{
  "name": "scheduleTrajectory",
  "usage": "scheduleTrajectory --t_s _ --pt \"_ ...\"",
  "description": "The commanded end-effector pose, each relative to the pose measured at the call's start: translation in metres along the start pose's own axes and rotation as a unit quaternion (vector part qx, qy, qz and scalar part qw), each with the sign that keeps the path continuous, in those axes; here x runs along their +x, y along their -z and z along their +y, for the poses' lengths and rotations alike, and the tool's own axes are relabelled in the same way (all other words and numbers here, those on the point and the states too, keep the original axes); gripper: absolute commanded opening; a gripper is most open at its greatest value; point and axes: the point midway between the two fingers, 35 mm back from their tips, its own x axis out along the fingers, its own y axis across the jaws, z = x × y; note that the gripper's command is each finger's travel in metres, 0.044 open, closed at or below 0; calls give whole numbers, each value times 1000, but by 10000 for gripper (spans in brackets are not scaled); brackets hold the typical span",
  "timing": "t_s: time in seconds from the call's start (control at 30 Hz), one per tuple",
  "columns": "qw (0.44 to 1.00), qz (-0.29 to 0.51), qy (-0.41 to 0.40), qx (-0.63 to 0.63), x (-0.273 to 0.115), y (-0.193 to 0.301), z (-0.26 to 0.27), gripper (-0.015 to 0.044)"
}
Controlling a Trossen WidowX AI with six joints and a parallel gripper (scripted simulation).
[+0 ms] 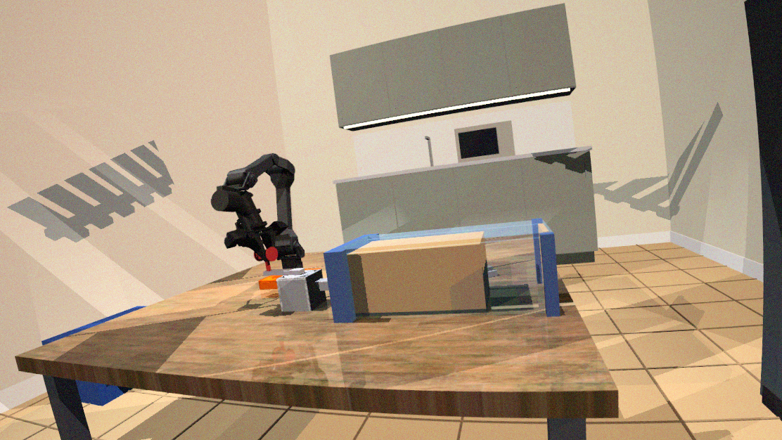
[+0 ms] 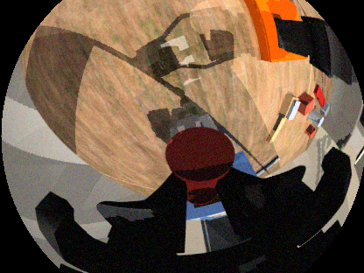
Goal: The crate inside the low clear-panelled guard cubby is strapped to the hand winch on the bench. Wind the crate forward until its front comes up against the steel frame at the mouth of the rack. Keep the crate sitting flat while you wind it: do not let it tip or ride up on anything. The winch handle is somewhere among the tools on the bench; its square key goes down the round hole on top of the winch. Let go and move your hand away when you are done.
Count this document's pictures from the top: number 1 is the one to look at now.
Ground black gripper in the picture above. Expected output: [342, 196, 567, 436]
[224, 206, 288, 262]

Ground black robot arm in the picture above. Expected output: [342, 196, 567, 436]
[210, 153, 305, 269]

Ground clear panelled enclosure with blue frame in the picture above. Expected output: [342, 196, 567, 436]
[331, 218, 560, 323]

